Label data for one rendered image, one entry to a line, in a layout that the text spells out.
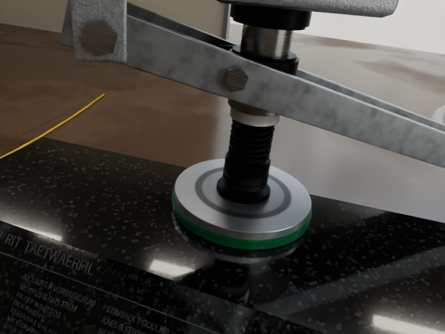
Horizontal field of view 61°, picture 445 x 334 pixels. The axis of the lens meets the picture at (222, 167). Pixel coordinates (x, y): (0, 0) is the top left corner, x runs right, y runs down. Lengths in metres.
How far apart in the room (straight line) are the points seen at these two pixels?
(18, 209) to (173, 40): 0.33
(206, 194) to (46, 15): 5.98
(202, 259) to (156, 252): 0.06
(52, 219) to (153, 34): 0.29
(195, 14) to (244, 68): 4.99
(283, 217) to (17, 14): 6.38
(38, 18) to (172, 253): 6.15
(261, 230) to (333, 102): 0.19
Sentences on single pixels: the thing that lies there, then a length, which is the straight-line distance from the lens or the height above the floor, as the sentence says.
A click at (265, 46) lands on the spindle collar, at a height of 1.05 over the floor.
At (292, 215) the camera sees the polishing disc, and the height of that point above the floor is 0.83.
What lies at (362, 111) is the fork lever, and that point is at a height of 0.99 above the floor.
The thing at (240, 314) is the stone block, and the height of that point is 0.80.
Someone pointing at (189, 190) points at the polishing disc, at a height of 0.83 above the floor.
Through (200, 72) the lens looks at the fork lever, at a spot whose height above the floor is 1.03.
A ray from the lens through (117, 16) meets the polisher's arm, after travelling 0.39.
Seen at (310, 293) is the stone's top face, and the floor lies 0.80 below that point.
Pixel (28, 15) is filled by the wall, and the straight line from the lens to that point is 6.63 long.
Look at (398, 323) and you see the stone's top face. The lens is 0.50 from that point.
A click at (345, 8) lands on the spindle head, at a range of 0.43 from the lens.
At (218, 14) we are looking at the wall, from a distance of 5.35.
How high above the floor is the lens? 1.14
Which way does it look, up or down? 28 degrees down
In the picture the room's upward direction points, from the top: 7 degrees clockwise
